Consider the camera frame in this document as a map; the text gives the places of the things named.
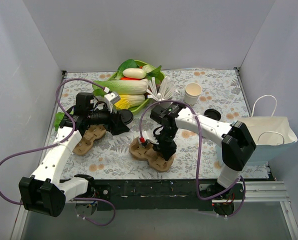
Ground black coffee lid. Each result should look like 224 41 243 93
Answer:
120 109 134 125
204 108 221 121

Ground brown pulp cup carrier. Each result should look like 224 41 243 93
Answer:
73 125 107 156
129 137 175 172

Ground white paper bag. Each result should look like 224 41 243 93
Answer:
235 101 298 167

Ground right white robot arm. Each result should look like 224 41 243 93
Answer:
150 102 257 199

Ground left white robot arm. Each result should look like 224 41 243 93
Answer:
18 92 133 217

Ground yellow napa cabbage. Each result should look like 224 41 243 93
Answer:
114 94 145 110

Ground white wrapped straws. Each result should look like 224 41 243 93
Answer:
146 76 176 102

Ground long green napa cabbage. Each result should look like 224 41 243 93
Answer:
94 79 149 95

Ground orange carrot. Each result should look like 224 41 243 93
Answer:
120 76 142 81

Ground stacked white paper cup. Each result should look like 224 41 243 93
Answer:
184 82 202 106

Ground white radish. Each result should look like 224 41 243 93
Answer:
122 68 146 79

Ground green bok choy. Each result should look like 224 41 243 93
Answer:
114 59 138 80

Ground floral table mat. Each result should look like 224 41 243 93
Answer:
61 68 249 180

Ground small bok choy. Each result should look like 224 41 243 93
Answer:
142 64 162 80

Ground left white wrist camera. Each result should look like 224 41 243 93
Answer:
104 92 121 113

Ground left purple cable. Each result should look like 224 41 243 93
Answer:
0 78 117 227

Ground purple cable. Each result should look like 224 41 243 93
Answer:
139 100 247 217
0 78 117 227

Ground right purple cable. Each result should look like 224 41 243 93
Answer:
139 100 247 217

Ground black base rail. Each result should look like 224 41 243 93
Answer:
75 179 244 216

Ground aluminium frame rail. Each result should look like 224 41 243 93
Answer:
11 181 298 240

